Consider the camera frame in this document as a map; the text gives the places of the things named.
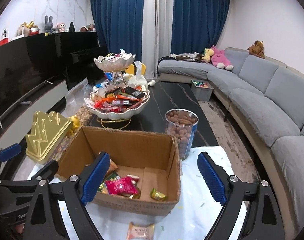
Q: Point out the dark green snack bar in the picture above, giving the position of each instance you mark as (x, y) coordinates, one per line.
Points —
(112, 176)

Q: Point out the yellow plush toy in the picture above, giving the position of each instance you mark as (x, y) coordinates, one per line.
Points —
(208, 53)

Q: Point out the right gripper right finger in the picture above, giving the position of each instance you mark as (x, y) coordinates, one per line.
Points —
(263, 218)

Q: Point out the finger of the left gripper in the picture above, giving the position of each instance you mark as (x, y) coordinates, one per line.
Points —
(45, 174)
(9, 153)

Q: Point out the black television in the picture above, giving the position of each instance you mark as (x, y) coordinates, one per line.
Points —
(25, 63)

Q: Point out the blue curtain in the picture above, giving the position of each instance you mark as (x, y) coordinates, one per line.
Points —
(119, 24)
(197, 24)

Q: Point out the brown cardboard box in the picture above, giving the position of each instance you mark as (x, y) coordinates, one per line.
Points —
(153, 157)

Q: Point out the brown teddy bear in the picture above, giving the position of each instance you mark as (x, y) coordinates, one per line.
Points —
(257, 49)

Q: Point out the two tier snack bowl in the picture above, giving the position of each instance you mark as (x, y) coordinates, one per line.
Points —
(125, 92)

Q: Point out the pink plush toy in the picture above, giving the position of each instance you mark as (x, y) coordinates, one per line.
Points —
(219, 59)

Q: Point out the grey bunny plush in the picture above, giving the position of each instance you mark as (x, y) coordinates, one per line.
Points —
(48, 24)

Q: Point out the gold lid candy jar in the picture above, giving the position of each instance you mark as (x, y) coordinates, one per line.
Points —
(47, 131)

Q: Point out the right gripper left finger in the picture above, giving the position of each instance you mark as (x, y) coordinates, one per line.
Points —
(44, 219)

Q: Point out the green yellow candy packet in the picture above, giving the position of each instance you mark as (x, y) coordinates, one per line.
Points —
(157, 195)

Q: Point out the grey curved sofa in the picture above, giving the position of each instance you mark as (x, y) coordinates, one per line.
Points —
(266, 99)

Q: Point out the right blue curtain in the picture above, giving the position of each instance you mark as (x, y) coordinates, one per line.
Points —
(197, 24)

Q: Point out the white sheer curtain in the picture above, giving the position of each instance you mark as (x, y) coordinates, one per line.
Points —
(156, 33)

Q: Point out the clear jar of chocolate balls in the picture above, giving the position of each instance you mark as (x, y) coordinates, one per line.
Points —
(182, 124)

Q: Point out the grey storage bin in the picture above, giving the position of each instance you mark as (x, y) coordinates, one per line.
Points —
(202, 90)

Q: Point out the white tv console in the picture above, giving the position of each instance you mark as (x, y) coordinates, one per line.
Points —
(15, 125)

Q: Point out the left blue curtain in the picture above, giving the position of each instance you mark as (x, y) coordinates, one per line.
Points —
(119, 24)

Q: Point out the magenta snack bag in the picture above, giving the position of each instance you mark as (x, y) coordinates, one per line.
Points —
(121, 186)

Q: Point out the orange biscuit packet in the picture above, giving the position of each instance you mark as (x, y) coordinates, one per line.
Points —
(111, 166)

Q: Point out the pink white Denman packet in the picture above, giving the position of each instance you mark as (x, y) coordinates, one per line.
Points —
(140, 232)

